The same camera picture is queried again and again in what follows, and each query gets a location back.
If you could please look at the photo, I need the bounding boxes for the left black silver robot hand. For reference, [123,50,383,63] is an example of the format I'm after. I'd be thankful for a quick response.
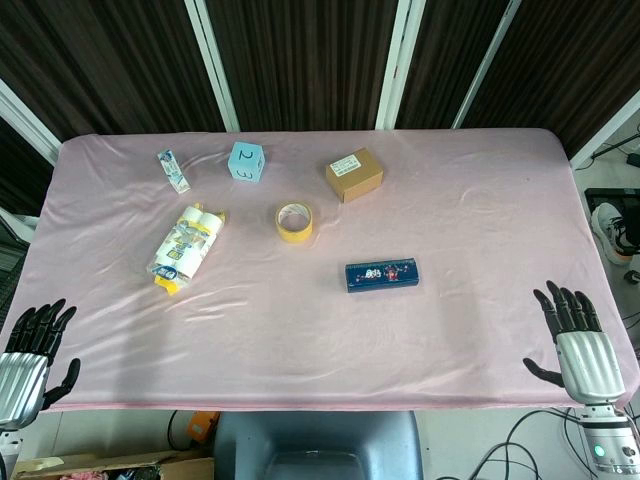
[0,298,81,431]

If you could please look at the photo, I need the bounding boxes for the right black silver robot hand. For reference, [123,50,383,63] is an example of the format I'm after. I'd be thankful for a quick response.
[522,279,629,405]

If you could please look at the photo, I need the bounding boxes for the blue glasses case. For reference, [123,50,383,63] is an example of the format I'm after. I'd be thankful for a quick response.
[344,257,420,295]

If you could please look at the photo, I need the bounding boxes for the open cardboard box with clutter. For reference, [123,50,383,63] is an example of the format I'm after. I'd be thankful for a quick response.
[12,448,216,480]

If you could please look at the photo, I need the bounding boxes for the white sneaker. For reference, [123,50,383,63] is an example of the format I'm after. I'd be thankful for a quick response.
[591,202,634,264]

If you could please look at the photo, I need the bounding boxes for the black floor device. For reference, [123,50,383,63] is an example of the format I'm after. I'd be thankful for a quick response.
[584,188,640,221]

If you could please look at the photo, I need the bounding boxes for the orange device under table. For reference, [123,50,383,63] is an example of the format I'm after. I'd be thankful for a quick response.
[185,410,221,444]

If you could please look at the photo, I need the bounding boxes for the pink tablecloth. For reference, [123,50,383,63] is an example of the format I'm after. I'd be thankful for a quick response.
[9,128,639,414]

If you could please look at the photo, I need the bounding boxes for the white rolls plastic pack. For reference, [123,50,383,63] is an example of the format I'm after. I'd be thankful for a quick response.
[146,201,227,297]

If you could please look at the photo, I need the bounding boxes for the small blue white carton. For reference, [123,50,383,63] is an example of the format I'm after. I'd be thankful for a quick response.
[157,150,192,195]

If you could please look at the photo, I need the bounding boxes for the grey blue moulded housing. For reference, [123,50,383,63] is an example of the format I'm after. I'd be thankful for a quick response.
[212,410,424,480]

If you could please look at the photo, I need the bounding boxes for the brown cardboard box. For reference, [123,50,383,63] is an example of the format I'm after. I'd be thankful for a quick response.
[325,147,385,204]

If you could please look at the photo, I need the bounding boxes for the yellow tape roll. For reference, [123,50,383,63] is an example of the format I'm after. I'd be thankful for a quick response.
[274,201,316,245]

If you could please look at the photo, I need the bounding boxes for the light blue numbered foam cube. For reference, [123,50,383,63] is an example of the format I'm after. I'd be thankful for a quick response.
[227,141,267,184]

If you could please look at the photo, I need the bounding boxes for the black floor cables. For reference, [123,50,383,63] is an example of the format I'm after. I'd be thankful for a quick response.
[477,407,601,480]

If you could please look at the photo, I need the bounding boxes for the white partition frame post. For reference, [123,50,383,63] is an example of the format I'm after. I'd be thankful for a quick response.
[451,0,522,129]
[0,78,64,167]
[374,0,427,130]
[569,88,640,170]
[183,0,240,133]

